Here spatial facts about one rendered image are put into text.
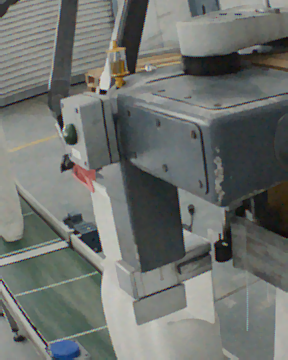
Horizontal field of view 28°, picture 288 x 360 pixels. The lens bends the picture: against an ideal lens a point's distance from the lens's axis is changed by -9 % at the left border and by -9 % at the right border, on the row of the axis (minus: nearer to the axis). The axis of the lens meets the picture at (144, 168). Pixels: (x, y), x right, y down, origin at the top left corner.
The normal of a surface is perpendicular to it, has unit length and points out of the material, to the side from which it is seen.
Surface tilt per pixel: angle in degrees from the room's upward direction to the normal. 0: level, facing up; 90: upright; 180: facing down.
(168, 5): 90
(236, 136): 90
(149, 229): 90
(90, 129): 90
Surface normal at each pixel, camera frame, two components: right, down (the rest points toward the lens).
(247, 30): 0.78, 0.08
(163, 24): 0.45, 0.22
